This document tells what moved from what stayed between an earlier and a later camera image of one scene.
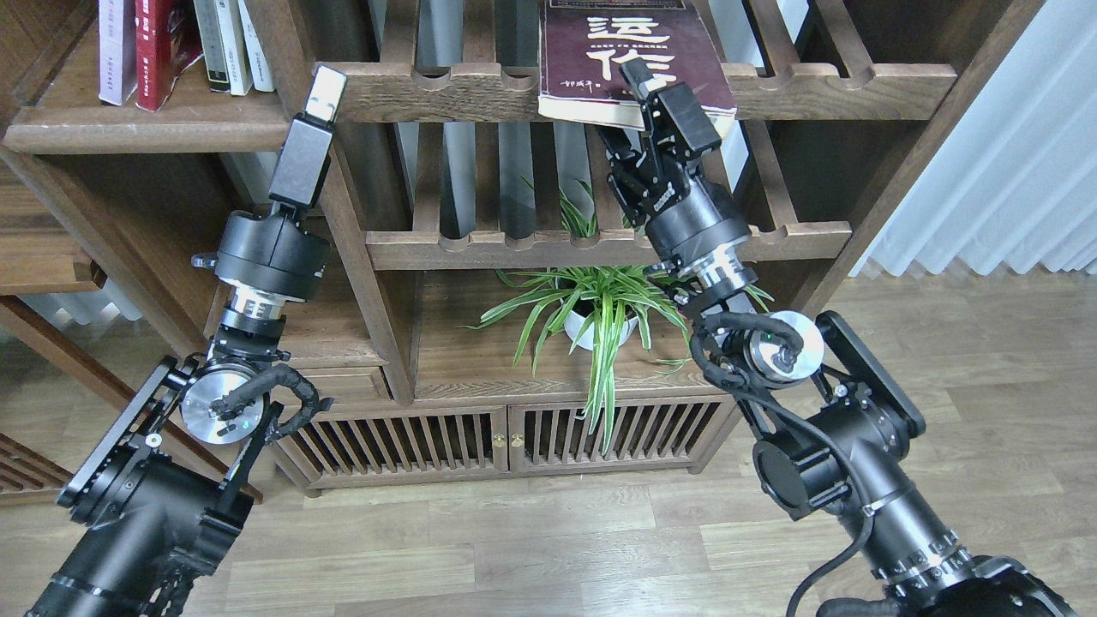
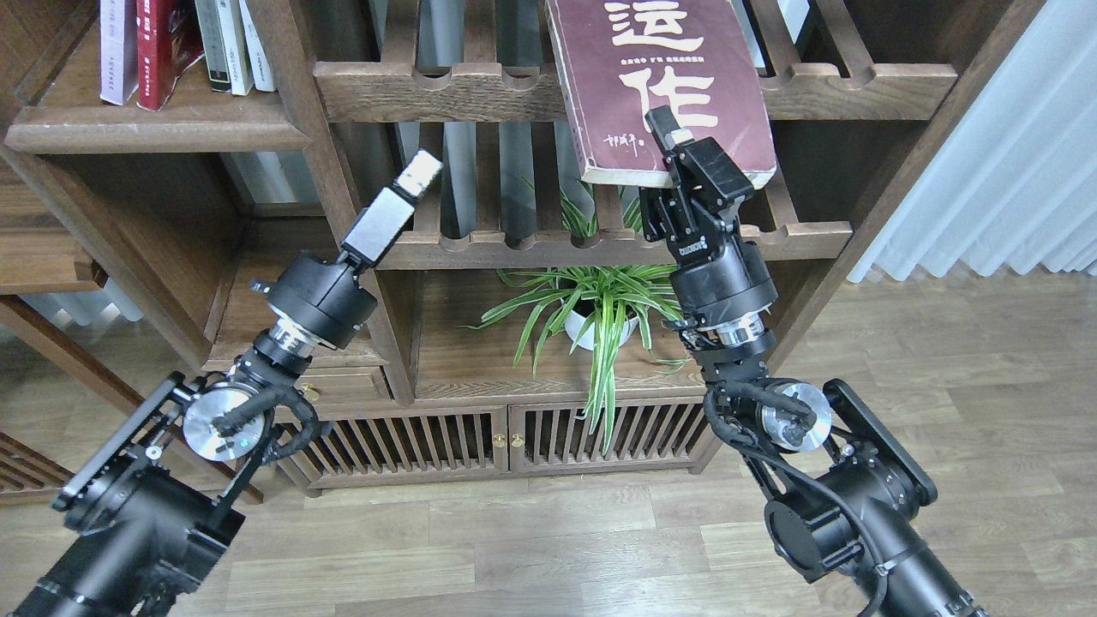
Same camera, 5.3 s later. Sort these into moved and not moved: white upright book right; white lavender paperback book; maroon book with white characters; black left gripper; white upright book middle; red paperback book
Moved: maroon book with white characters; black left gripper
Not moved: white upright book right; red paperback book; white lavender paperback book; white upright book middle
